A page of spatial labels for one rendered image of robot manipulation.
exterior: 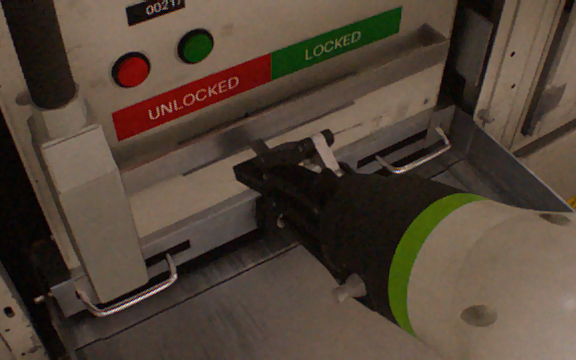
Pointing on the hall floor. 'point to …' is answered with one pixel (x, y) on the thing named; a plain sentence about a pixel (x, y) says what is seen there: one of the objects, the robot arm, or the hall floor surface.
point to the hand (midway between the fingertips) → (262, 175)
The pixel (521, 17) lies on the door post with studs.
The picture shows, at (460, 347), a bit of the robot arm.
